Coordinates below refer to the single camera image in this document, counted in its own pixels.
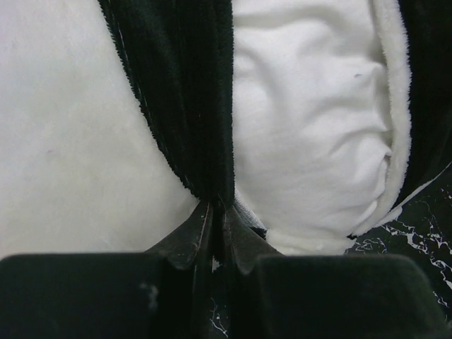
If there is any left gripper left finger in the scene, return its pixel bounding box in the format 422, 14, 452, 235
1, 202, 214, 338

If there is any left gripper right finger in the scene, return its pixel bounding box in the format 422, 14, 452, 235
222, 208, 448, 338

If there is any black white checkered pillowcase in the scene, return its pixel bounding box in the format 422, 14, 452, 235
0, 0, 452, 255

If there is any white pillow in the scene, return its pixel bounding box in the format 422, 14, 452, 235
233, 1, 391, 239

